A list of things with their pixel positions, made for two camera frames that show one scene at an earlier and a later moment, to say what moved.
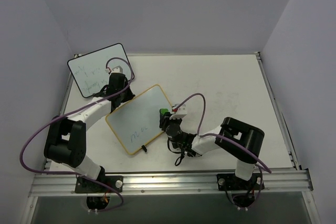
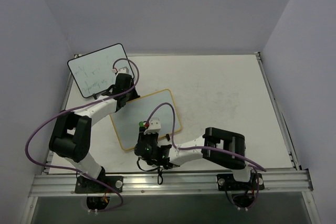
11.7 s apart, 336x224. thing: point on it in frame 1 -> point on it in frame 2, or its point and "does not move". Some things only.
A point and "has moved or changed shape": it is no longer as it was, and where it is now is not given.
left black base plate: [84, 185] does not move
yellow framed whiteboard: [136, 120] has moved or changed shape
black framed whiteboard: [88, 71] does not move
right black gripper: [165, 118] -> [143, 132]
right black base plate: [229, 182] does not move
